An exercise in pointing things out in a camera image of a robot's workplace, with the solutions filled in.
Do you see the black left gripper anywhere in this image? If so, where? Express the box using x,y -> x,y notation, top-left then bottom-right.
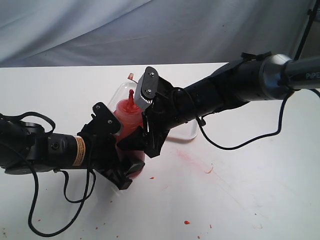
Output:
78,119 -> 145,190

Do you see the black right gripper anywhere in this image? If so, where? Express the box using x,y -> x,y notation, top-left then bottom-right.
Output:
116,76 -> 188,158

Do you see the red sauce squeeze bottle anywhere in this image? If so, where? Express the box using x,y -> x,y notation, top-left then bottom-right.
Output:
112,72 -> 146,179

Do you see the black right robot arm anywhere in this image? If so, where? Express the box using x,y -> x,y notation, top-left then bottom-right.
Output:
117,52 -> 320,158

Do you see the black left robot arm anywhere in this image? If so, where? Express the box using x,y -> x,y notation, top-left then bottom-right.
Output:
0,112 -> 145,190

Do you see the white rectangular plastic tray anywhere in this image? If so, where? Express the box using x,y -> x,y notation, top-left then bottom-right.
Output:
109,81 -> 200,141

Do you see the grey fabric backdrop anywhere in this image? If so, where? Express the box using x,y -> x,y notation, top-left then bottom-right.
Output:
0,0 -> 314,67

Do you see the black tripod stand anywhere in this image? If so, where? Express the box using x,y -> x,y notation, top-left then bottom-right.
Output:
293,0 -> 320,60

